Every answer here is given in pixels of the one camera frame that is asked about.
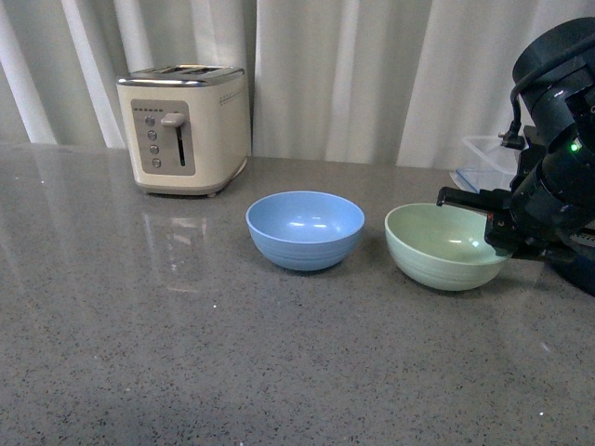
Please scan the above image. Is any green bowl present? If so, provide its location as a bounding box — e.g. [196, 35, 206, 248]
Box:
[385, 203, 510, 291]

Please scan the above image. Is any blue saucepan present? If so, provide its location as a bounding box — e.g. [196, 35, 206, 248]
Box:
[553, 222, 594, 295]

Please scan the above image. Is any clear plastic food container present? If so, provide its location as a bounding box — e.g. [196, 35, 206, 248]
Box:
[450, 136, 521, 193]

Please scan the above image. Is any cream toaster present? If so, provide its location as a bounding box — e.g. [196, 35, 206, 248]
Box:
[116, 64, 251, 196]

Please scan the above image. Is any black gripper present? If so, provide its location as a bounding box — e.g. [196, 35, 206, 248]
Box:
[436, 138, 594, 264]

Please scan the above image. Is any blue bowl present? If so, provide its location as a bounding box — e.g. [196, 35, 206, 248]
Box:
[245, 190, 365, 271]

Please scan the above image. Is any black cable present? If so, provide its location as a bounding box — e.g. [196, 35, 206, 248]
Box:
[497, 27, 595, 150]

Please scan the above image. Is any white curtain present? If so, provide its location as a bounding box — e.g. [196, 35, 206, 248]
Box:
[1, 1, 594, 168]

